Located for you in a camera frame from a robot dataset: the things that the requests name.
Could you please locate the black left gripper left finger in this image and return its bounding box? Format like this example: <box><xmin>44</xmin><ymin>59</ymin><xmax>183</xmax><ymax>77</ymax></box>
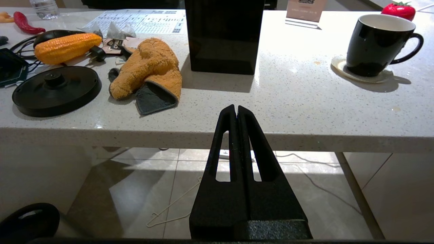
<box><xmin>189</xmin><ymin>104</ymin><xmax>250</xmax><ymax>239</ymax></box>

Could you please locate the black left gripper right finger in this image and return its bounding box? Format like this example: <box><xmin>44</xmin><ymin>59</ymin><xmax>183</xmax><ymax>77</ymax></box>
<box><xmin>237</xmin><ymin>105</ymin><xmax>308</xmax><ymax>221</ymax></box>

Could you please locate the white power strip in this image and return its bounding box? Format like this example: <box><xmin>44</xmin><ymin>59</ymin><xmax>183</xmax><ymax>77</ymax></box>
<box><xmin>219</xmin><ymin>149</ymin><xmax>256</xmax><ymax>162</ymax></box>

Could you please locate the white round coaster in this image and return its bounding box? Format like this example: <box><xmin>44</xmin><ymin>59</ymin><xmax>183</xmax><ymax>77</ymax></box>
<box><xmin>331</xmin><ymin>56</ymin><xmax>394</xmax><ymax>83</ymax></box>

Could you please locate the black cube tissue box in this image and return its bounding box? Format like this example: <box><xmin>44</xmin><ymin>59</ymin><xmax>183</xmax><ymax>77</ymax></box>
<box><xmin>185</xmin><ymin>0</ymin><xmax>265</xmax><ymax>75</ymax></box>

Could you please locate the black mug white inside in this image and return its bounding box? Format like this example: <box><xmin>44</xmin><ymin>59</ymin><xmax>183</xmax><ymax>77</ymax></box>
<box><xmin>346</xmin><ymin>14</ymin><xmax>424</xmax><ymax>77</ymax></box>

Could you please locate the paper card black label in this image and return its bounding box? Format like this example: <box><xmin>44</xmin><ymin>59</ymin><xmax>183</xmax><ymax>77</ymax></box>
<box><xmin>102</xmin><ymin>37</ymin><xmax>143</xmax><ymax>55</ymax></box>

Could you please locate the black rounded plastic object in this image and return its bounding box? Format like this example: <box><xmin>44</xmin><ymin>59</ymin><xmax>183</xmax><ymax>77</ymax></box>
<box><xmin>0</xmin><ymin>203</ymin><xmax>61</xmax><ymax>243</ymax></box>

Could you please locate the black power plug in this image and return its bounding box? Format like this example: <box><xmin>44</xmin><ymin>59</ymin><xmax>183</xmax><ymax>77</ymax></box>
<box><xmin>89</xmin><ymin>45</ymin><xmax>107</xmax><ymax>62</ymax></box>

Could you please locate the beige QR sign card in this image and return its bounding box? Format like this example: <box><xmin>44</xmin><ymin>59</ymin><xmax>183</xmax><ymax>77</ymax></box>
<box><xmin>285</xmin><ymin>0</ymin><xmax>328</xmax><ymax>29</ymax></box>

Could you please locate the laminated printed sheet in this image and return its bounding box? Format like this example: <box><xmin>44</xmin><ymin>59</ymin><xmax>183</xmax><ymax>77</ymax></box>
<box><xmin>85</xmin><ymin>9</ymin><xmax>187</xmax><ymax>35</ymax></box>

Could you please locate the black round kettle base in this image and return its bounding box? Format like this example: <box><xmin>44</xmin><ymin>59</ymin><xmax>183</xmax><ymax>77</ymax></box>
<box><xmin>12</xmin><ymin>66</ymin><xmax>102</xmax><ymax>118</ymax></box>

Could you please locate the crumpled clear plastic wrapper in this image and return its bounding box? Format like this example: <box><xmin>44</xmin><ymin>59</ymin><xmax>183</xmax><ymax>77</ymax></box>
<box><xmin>107</xmin><ymin>21</ymin><xmax>137</xmax><ymax>39</ymax></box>
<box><xmin>77</xmin><ymin>25</ymin><xmax>102</xmax><ymax>36</ymax></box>

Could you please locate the yellow toy corn cob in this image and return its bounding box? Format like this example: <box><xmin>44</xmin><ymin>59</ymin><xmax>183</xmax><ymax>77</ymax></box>
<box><xmin>35</xmin><ymin>33</ymin><xmax>103</xmax><ymax>65</ymax></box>

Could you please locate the red toy tomato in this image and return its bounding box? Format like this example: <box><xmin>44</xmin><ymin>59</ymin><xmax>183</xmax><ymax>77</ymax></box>
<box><xmin>381</xmin><ymin>1</ymin><xmax>416</xmax><ymax>21</ymax></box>

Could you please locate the black oval object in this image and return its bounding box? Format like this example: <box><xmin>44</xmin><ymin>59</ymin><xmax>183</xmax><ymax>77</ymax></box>
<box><xmin>33</xmin><ymin>29</ymin><xmax>85</xmax><ymax>48</ymax></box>

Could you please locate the red toy chili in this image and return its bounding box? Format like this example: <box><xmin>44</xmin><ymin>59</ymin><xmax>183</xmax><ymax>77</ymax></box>
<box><xmin>14</xmin><ymin>11</ymin><xmax>46</xmax><ymax>35</ymax></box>

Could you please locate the clear water bottle red cap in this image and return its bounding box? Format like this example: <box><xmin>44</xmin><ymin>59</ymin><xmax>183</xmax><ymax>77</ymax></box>
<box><xmin>30</xmin><ymin>0</ymin><xmax>61</xmax><ymax>20</ymax></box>

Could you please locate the thin grey floor cable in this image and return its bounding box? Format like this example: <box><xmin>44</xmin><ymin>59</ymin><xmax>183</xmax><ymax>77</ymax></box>
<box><xmin>275</xmin><ymin>152</ymin><xmax>353</xmax><ymax>204</ymax></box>

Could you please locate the white wire hanger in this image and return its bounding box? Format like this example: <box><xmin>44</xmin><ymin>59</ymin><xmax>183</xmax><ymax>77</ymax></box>
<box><xmin>146</xmin><ymin>176</ymin><xmax>204</xmax><ymax>227</ymax></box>

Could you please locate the black kettle base cord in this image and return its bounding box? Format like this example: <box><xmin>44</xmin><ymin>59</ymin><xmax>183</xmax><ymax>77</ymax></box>
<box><xmin>10</xmin><ymin>36</ymin><xmax>44</xmax><ymax>73</ymax></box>

